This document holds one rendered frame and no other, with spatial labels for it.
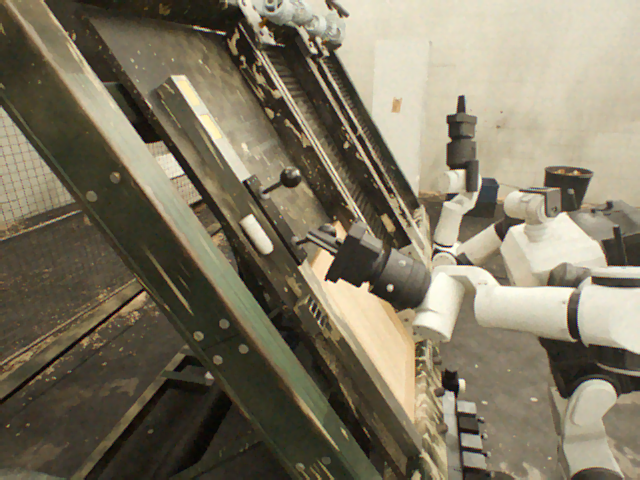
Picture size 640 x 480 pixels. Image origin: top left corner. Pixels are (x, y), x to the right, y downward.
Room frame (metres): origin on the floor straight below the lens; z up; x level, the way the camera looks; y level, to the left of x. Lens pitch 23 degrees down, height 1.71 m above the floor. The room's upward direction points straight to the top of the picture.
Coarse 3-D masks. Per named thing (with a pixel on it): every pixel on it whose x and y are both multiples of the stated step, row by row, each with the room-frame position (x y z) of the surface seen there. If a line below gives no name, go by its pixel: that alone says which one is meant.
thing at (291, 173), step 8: (288, 168) 0.68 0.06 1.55; (296, 168) 0.68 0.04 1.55; (280, 176) 0.68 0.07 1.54; (288, 176) 0.67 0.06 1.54; (296, 176) 0.67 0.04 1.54; (280, 184) 0.70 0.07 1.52; (288, 184) 0.67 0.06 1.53; (296, 184) 0.67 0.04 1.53; (264, 192) 0.74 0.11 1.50; (264, 200) 0.74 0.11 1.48
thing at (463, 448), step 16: (448, 368) 1.07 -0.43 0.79; (448, 384) 1.04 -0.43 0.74; (464, 384) 1.05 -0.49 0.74; (448, 400) 0.97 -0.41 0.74; (448, 416) 0.91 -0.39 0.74; (464, 416) 0.90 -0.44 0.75; (448, 432) 0.85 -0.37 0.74; (464, 432) 0.85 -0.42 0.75; (448, 448) 0.80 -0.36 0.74; (464, 448) 0.79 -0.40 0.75; (480, 448) 0.78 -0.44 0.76; (448, 464) 0.75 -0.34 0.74; (464, 464) 0.73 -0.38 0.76; (480, 464) 0.73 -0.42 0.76
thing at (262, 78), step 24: (240, 0) 1.17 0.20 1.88; (288, 0) 1.17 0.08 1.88; (240, 24) 1.19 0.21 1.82; (264, 24) 1.19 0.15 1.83; (240, 48) 1.18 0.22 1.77; (264, 48) 1.22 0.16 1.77; (264, 72) 1.17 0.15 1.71; (264, 96) 1.17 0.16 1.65; (288, 96) 1.20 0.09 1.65; (288, 120) 1.16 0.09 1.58; (288, 144) 1.16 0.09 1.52; (312, 144) 1.14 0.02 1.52; (312, 168) 1.14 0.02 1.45; (336, 192) 1.12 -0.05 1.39; (336, 216) 1.12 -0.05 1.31; (360, 216) 1.15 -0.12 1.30; (408, 312) 1.07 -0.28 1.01
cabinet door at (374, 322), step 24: (312, 264) 0.83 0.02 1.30; (336, 288) 0.85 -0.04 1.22; (360, 288) 0.97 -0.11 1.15; (360, 312) 0.88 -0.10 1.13; (384, 312) 1.01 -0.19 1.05; (360, 336) 0.80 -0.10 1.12; (384, 336) 0.91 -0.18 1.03; (408, 336) 1.06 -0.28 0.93; (384, 360) 0.83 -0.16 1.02; (408, 360) 0.94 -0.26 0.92; (408, 384) 0.85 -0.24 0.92; (408, 408) 0.77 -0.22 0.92
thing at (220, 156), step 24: (168, 96) 0.76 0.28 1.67; (192, 120) 0.75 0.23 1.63; (216, 144) 0.75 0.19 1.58; (216, 168) 0.75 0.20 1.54; (240, 168) 0.76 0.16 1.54; (240, 192) 0.74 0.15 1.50; (288, 264) 0.72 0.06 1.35; (312, 288) 0.71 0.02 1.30; (336, 312) 0.73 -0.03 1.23; (336, 336) 0.69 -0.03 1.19; (360, 360) 0.68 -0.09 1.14; (360, 384) 0.68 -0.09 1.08; (384, 384) 0.70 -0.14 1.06; (384, 408) 0.67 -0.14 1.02; (408, 432) 0.66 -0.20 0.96; (408, 456) 0.65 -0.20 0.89
